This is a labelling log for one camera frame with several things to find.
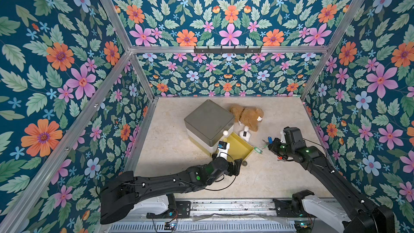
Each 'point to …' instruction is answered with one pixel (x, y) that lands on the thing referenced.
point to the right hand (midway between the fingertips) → (268, 144)
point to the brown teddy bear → (248, 116)
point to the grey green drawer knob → (245, 163)
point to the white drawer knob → (225, 132)
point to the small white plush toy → (246, 134)
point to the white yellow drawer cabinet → (204, 146)
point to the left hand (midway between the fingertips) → (237, 159)
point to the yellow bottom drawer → (237, 148)
